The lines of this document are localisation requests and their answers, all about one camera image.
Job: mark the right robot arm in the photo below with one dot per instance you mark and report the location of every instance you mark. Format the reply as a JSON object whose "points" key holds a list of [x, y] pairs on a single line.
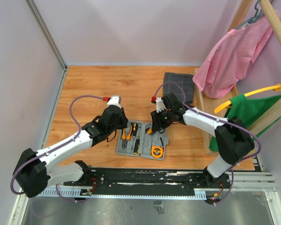
{"points": [[232, 139]]}

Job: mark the wooden clothes rack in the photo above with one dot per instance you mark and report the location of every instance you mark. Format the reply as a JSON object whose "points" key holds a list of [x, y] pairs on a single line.
{"points": [[207, 104]]}

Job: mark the yellow clothes hanger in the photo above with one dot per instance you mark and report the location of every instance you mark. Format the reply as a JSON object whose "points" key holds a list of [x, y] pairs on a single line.
{"points": [[228, 103]]}

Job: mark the green shirt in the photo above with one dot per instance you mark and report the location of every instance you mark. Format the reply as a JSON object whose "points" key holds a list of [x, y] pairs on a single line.
{"points": [[248, 110]]}

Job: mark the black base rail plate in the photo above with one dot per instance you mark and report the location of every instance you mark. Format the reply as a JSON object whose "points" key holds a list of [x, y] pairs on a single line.
{"points": [[120, 181]]}

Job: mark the pink shirt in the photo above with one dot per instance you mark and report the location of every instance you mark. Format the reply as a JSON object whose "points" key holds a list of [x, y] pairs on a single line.
{"points": [[228, 61]]}

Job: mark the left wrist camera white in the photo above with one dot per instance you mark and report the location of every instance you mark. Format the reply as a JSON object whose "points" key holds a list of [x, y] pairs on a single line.
{"points": [[115, 101]]}

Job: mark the yellow tape measure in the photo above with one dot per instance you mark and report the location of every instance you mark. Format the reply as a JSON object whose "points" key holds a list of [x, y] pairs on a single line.
{"points": [[157, 151]]}

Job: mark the grey plastic tool case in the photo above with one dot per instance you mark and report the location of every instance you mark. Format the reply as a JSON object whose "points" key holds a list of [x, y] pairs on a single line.
{"points": [[146, 141]]}

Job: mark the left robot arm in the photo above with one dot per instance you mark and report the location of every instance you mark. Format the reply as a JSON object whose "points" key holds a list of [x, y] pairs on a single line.
{"points": [[33, 171]]}

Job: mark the dark grey checked cloth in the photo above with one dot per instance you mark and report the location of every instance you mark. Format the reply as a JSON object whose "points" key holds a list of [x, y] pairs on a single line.
{"points": [[181, 85]]}

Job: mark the orange black pliers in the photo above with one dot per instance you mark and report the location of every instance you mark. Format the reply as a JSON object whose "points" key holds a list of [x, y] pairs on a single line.
{"points": [[125, 138]]}

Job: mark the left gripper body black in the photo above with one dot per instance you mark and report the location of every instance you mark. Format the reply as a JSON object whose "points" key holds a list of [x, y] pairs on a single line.
{"points": [[121, 124]]}

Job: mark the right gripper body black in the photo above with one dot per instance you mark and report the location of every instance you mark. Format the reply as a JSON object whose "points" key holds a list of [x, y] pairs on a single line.
{"points": [[162, 118]]}

